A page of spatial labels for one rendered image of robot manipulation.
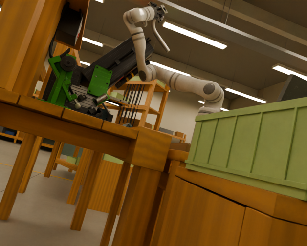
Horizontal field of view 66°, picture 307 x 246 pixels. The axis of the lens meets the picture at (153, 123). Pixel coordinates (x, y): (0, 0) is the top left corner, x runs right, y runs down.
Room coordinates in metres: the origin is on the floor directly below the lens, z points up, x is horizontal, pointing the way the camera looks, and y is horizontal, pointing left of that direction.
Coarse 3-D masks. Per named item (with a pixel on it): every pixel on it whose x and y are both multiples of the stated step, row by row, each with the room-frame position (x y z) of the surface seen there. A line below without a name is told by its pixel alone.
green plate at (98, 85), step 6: (96, 66) 1.45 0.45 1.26; (96, 72) 1.45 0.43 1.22; (102, 72) 1.46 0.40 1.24; (108, 72) 1.48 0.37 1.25; (96, 78) 1.44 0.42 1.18; (102, 78) 1.46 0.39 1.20; (108, 78) 1.47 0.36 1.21; (90, 84) 1.42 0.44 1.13; (96, 84) 1.43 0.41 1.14; (102, 84) 1.45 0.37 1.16; (108, 84) 1.46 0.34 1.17; (90, 90) 1.41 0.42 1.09; (96, 90) 1.43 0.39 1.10; (102, 90) 1.44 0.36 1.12; (96, 96) 1.43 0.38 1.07
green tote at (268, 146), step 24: (216, 120) 0.63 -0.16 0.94; (240, 120) 0.54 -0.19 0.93; (264, 120) 0.47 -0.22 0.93; (288, 120) 0.41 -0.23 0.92; (192, 144) 0.73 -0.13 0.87; (216, 144) 0.61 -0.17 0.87; (240, 144) 0.52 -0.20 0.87; (264, 144) 0.45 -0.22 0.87; (288, 144) 0.40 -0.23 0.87; (192, 168) 0.70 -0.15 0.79; (216, 168) 0.58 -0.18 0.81; (240, 168) 0.51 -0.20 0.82; (264, 168) 0.44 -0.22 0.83; (288, 168) 0.39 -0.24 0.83; (288, 192) 0.39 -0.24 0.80
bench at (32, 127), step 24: (0, 96) 0.74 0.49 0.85; (24, 96) 0.76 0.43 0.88; (0, 120) 0.82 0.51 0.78; (24, 120) 0.84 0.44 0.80; (48, 120) 0.87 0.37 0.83; (72, 120) 0.82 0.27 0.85; (96, 120) 0.84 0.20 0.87; (24, 144) 2.05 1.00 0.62; (72, 144) 0.90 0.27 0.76; (96, 144) 0.93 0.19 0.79; (120, 144) 0.96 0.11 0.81; (24, 168) 2.07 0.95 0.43; (96, 168) 2.26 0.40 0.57; (144, 168) 0.92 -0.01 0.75; (144, 192) 0.93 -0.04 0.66; (0, 216) 2.05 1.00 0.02; (120, 216) 0.99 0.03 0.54; (144, 216) 0.93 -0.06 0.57; (120, 240) 0.92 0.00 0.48
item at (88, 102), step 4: (72, 88) 1.39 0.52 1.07; (76, 88) 1.40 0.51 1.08; (80, 88) 1.41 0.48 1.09; (76, 92) 1.39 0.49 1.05; (80, 92) 1.41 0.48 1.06; (84, 92) 1.41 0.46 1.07; (88, 96) 1.43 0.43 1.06; (92, 96) 1.43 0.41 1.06; (76, 100) 1.39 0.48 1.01; (84, 100) 1.41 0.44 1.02; (88, 100) 1.42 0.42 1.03; (92, 100) 1.42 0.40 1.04; (80, 104) 1.39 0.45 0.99; (84, 104) 1.41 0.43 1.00; (88, 104) 1.42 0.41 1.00; (92, 104) 1.43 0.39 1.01; (96, 108) 1.43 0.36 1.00
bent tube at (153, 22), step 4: (164, 8) 1.39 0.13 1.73; (164, 12) 1.37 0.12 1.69; (152, 20) 1.45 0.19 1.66; (152, 24) 1.46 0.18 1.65; (152, 28) 1.48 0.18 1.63; (156, 32) 1.49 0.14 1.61; (156, 36) 1.49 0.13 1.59; (160, 40) 1.50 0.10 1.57; (164, 44) 1.50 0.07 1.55; (164, 48) 1.51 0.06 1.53; (168, 48) 1.51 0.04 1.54
